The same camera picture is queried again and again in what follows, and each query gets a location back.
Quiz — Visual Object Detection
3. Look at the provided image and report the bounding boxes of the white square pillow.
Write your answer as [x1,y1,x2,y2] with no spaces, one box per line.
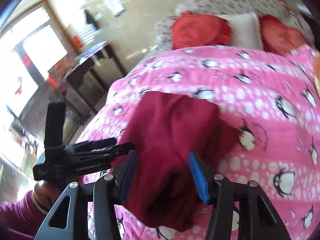
[218,12,263,50]

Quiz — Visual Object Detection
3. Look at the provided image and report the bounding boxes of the wall calendar poster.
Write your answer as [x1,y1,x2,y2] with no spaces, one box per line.
[102,0,126,17]

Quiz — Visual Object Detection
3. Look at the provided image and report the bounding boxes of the large red heart cushion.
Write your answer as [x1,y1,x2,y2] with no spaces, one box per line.
[171,11,232,50]

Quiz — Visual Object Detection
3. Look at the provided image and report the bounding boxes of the floral long pillow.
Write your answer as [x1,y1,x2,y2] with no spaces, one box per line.
[155,0,315,51]

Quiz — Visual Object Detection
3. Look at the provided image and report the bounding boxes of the small red heart cushion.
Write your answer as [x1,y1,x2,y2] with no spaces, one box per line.
[259,15,309,56]

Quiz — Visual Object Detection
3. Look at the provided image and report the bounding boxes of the dark wooden side table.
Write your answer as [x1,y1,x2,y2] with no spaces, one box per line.
[65,41,128,114]

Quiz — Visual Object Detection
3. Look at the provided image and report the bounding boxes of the person's left hand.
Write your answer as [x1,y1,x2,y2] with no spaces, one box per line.
[34,180,61,211]

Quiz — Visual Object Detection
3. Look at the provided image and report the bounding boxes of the orange floral blanket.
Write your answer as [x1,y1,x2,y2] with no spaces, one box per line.
[313,51,320,97]

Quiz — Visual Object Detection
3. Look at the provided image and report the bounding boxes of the dark red fleece sweater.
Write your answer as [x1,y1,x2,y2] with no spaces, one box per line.
[120,92,240,232]

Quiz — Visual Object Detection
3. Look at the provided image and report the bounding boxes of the pink penguin print blanket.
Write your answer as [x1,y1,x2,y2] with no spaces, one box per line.
[79,45,319,239]

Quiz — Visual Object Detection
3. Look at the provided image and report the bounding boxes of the black garment on wall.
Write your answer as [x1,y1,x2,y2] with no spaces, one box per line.
[84,9,99,30]

